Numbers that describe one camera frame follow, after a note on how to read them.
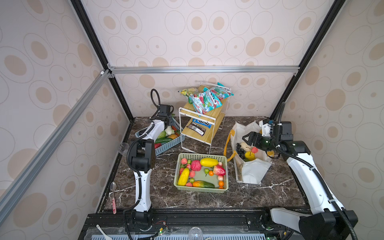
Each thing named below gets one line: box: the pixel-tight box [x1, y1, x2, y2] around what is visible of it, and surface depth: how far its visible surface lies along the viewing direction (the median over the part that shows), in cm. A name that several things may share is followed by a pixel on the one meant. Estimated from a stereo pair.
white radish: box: [165, 125, 172, 135], surface depth 102 cm
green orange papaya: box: [192, 180, 215, 189], surface depth 83 cm
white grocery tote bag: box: [230, 120, 274, 185], surface depth 88 cm
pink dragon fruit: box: [190, 160, 202, 172], surface depth 89 cm
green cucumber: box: [154, 137, 173, 144], surface depth 99 cm
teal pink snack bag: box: [210, 82, 235, 101], surface depth 86 cm
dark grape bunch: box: [236, 143, 246, 159], surface depth 96 cm
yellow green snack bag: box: [178, 87, 199, 95], surface depth 83 cm
